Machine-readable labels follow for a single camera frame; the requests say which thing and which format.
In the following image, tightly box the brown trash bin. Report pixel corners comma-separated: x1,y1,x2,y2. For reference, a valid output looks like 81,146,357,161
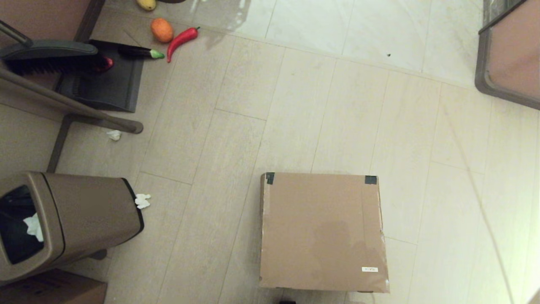
0,171,145,282

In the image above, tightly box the dark grey dustpan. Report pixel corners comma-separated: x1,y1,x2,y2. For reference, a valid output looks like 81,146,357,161
56,40,144,113

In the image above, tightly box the brown cardboard shoe box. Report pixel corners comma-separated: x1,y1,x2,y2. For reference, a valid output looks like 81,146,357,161
259,172,390,294

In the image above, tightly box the toy eggplant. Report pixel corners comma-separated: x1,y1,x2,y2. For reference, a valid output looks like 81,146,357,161
118,45,165,60

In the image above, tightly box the red chili pepper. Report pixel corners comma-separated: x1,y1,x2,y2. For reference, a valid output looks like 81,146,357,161
167,27,200,63

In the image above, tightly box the black broom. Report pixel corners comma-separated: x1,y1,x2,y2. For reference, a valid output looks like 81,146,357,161
0,20,106,76

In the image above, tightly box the closed brown cardboard carton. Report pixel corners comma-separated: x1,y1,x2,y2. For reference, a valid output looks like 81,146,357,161
0,269,108,304

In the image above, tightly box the orange toy fruit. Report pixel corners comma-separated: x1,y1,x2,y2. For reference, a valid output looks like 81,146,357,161
151,18,174,43

